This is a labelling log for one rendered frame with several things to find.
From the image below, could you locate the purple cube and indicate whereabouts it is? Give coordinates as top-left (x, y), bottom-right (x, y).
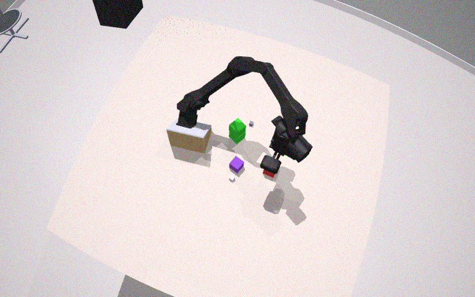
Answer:
top-left (229, 156), bottom-right (244, 173)

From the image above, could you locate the red block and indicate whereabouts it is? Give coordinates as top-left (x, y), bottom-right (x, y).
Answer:
top-left (263, 170), bottom-right (275, 178)

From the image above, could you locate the green block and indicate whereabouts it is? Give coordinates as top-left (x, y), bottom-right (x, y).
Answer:
top-left (229, 131), bottom-right (246, 144)
top-left (229, 118), bottom-right (246, 138)

